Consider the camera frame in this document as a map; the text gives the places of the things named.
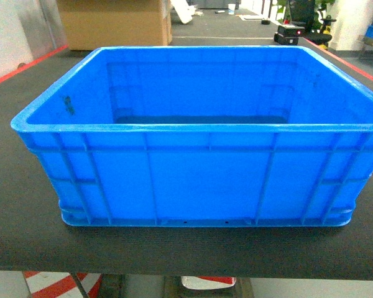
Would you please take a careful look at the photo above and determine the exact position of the large blue plastic crate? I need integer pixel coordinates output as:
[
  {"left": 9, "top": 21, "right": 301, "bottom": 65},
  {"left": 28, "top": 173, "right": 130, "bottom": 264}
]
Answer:
[{"left": 11, "top": 45, "right": 373, "bottom": 227}]

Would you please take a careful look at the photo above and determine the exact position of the brown cardboard box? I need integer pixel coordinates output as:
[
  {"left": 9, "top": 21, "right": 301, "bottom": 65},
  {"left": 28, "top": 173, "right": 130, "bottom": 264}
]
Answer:
[{"left": 57, "top": 0, "right": 172, "bottom": 50}]

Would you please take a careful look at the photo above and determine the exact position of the white cup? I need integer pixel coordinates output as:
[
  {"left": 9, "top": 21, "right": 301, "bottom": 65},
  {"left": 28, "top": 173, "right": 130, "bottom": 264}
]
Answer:
[{"left": 228, "top": 4, "right": 236, "bottom": 15}]

